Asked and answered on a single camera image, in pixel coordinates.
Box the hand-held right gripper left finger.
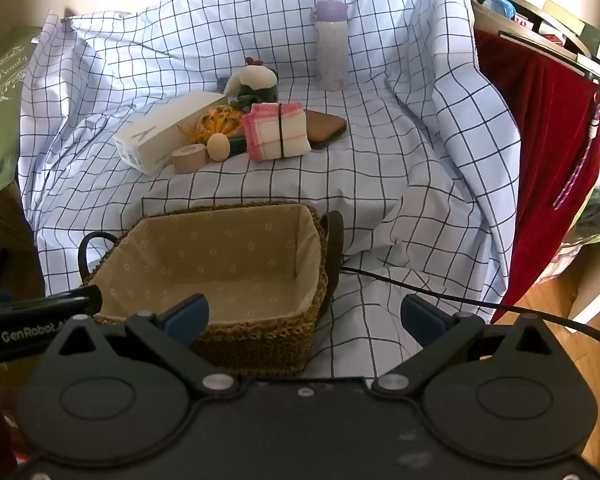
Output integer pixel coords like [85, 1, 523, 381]
[50, 294, 238, 397]

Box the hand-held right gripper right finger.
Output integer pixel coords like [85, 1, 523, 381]
[371, 294, 562, 397]

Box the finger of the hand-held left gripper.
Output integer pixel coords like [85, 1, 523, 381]
[10, 285, 104, 313]

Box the woven basket with fabric lining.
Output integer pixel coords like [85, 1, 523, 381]
[77, 201, 346, 378]

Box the pink and white towel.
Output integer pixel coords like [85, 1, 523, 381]
[242, 101, 312, 162]

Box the yellow embroidered pouch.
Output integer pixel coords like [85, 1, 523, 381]
[180, 105, 246, 148]

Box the white and green plush toy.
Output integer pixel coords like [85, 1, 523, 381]
[224, 56, 280, 111]

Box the brown wooden furniture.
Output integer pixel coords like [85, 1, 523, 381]
[0, 180, 48, 301]

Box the white checked cloth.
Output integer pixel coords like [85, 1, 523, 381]
[17, 0, 523, 378]

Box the beige tape roll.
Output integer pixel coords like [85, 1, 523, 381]
[171, 143, 208, 175]

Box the cream wooden egg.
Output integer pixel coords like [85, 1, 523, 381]
[206, 133, 231, 162]

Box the white cardboard box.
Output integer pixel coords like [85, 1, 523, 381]
[113, 91, 228, 177]

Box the green printed bag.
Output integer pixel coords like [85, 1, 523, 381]
[0, 24, 43, 192]

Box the brown cylindrical roll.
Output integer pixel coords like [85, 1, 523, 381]
[304, 110, 348, 151]

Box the red velvet cloth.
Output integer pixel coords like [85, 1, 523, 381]
[475, 30, 600, 323]

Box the dark wooden shelf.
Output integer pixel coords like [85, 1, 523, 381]
[462, 0, 600, 86]

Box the blue ball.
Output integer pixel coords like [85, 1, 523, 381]
[482, 0, 516, 21]

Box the black cable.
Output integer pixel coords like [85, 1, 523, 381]
[341, 266, 600, 353]

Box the pink braided cord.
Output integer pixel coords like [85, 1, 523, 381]
[552, 87, 600, 210]

